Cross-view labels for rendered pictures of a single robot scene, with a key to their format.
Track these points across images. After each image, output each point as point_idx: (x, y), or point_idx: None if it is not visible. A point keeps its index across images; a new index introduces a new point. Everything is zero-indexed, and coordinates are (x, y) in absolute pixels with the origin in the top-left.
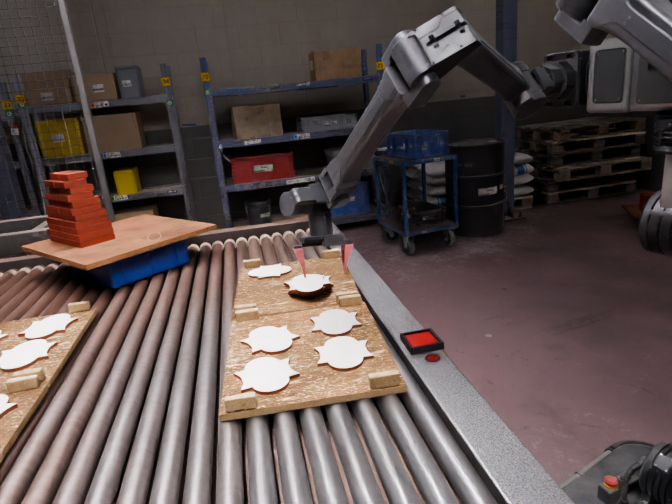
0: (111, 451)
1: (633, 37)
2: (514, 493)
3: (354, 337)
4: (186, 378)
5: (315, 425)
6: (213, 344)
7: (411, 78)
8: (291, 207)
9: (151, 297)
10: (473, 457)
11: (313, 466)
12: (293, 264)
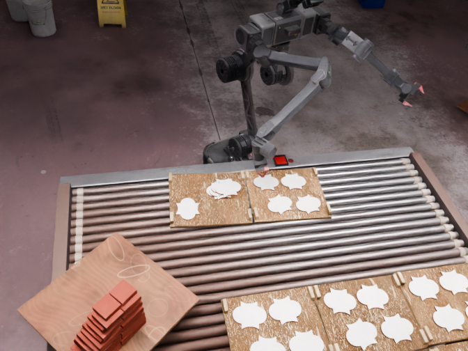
0: (348, 247)
1: (371, 60)
2: (353, 159)
3: (279, 177)
4: (301, 235)
5: (331, 193)
6: (271, 230)
7: (329, 84)
8: (274, 153)
9: (200, 275)
10: (340, 163)
11: (347, 195)
12: (175, 198)
